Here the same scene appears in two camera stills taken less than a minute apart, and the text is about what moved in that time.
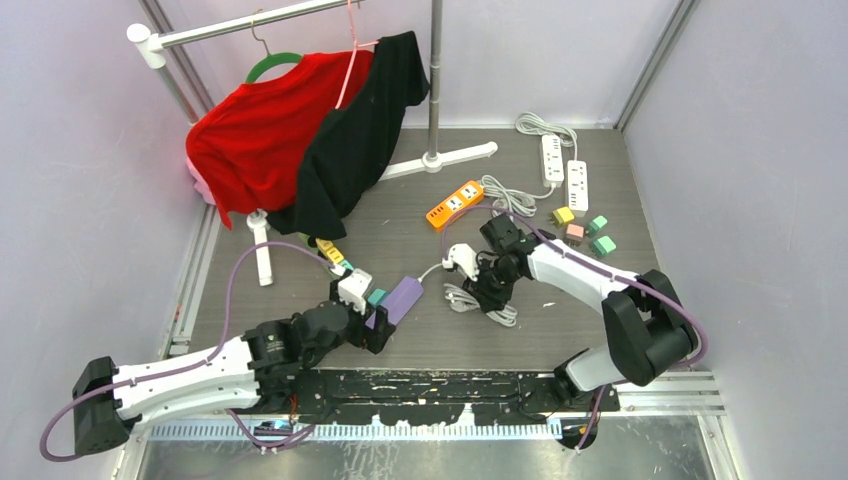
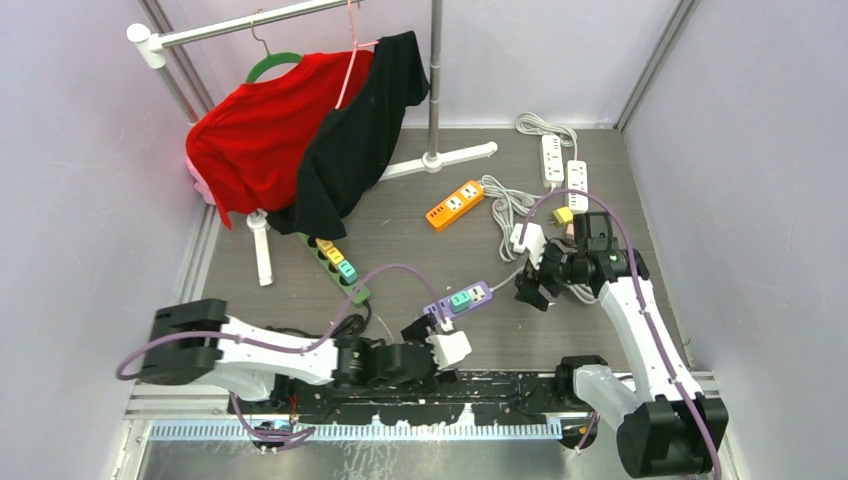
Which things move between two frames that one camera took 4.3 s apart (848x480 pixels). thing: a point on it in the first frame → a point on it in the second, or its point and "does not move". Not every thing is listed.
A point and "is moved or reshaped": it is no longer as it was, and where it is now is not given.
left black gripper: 372,339 → 435,377
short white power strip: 551,160 does not move
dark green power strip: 309,242 is moved or reshaped
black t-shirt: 349,150 does not move
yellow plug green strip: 335,255 does not move
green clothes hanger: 270,60 does not move
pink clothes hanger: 356,45 does not move
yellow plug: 562,215 does not move
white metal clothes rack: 148,51 does not move
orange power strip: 472,195 does not move
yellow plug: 324,245 does not move
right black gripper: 490,300 → 528,286
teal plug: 377,296 → 460,302
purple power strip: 402,292 → 459,300
